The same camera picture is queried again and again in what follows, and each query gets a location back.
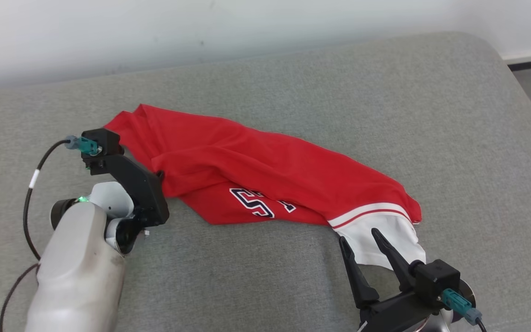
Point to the red shirt with white sleeves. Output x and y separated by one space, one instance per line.
247 157

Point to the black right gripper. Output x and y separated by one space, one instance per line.
394 313

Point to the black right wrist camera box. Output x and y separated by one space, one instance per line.
436 279

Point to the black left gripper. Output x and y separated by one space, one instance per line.
148 203

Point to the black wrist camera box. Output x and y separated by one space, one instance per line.
104 143
436 279

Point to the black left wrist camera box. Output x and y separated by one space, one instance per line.
104 143

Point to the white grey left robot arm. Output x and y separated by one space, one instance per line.
76 276

